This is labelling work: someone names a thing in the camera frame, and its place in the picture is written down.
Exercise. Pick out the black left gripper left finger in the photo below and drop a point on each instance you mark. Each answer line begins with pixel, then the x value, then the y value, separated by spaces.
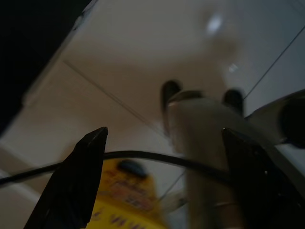
pixel 71 186

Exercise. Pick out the black floor mat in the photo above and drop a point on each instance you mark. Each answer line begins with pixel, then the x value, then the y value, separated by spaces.
pixel 28 47

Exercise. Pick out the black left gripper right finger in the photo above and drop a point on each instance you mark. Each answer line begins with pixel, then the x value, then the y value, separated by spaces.
pixel 262 190

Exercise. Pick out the yellow printed package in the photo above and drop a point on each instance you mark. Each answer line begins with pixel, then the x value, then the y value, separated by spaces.
pixel 126 190

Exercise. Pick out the black robot foot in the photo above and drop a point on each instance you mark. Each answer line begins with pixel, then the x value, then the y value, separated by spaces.
pixel 233 97
pixel 170 91

